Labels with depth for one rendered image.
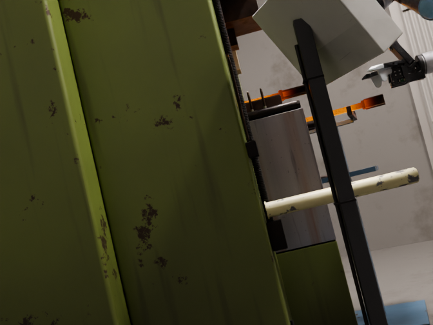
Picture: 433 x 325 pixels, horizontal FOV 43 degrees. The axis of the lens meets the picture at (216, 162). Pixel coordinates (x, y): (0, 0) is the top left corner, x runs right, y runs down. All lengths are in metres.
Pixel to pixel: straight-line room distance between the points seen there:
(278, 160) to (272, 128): 0.11
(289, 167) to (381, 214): 2.95
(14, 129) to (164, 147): 0.42
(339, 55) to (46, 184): 0.85
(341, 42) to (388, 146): 3.32
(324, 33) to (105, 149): 0.70
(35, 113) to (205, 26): 0.54
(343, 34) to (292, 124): 0.53
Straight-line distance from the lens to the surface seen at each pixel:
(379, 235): 4.78
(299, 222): 1.85
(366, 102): 2.43
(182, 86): 1.62
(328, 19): 1.41
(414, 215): 4.72
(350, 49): 1.42
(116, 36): 1.70
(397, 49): 2.09
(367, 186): 1.63
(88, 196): 1.56
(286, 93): 2.03
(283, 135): 1.86
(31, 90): 1.64
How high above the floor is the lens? 0.67
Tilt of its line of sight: 4 degrees up
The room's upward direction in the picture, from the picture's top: 14 degrees counter-clockwise
